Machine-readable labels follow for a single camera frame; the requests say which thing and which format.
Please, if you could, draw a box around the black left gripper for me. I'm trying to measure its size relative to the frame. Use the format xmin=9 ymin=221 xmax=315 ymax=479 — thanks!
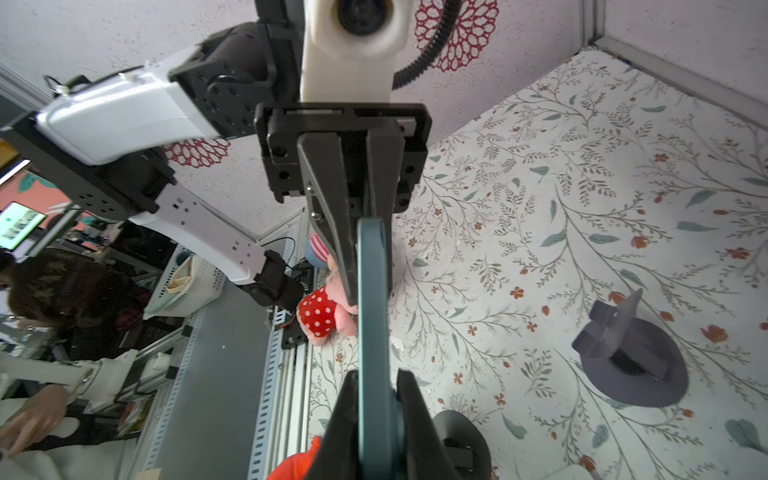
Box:
xmin=255 ymin=103 xmax=432 ymax=306

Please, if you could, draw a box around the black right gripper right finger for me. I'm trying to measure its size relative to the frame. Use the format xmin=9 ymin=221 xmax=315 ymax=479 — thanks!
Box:
xmin=397 ymin=370 xmax=460 ymax=480

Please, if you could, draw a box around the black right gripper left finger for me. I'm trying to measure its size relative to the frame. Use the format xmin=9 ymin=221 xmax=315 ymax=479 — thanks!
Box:
xmin=305 ymin=370 xmax=359 ymax=480

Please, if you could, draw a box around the teal-edged black phone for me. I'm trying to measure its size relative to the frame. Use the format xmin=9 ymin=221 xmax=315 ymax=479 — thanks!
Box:
xmin=358 ymin=218 xmax=406 ymax=479

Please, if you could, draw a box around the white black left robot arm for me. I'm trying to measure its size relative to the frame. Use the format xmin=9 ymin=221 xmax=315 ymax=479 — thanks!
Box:
xmin=1 ymin=1 xmax=461 ymax=311

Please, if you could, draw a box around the dark round phone stand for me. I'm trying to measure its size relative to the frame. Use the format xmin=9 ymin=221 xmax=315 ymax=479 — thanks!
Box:
xmin=433 ymin=410 xmax=492 ymax=480

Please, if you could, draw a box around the black slab phone stand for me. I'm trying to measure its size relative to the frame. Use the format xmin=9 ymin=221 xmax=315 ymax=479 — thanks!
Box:
xmin=544 ymin=464 xmax=602 ymax=480

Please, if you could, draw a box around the grey round phone stand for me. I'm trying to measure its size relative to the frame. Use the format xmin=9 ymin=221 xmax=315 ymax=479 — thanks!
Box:
xmin=572 ymin=289 xmax=689 ymax=408

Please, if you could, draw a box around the red shark plush toy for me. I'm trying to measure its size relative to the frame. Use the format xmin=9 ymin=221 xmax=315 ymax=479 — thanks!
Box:
xmin=267 ymin=436 xmax=322 ymax=480

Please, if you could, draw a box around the black-haired boy plush doll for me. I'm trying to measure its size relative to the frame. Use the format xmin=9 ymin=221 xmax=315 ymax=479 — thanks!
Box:
xmin=305 ymin=232 xmax=329 ymax=269

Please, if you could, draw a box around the pink pig plush toy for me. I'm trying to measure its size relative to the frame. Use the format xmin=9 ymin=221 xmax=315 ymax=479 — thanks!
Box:
xmin=296 ymin=256 xmax=358 ymax=346

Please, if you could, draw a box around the white laundry basket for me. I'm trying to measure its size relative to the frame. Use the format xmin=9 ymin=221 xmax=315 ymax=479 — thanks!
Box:
xmin=143 ymin=246 xmax=227 ymax=320

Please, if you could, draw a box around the person in dark clothes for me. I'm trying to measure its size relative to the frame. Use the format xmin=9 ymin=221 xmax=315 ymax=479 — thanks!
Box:
xmin=1 ymin=249 xmax=152 ymax=455

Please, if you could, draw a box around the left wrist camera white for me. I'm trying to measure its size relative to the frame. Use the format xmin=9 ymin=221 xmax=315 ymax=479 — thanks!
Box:
xmin=300 ymin=1 xmax=414 ymax=103

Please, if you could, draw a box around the left black corrugated cable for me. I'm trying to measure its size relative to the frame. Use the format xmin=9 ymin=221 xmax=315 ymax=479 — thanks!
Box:
xmin=392 ymin=0 xmax=463 ymax=91

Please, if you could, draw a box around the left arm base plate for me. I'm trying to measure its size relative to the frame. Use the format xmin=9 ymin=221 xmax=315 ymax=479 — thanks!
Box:
xmin=275 ymin=303 xmax=308 ymax=350

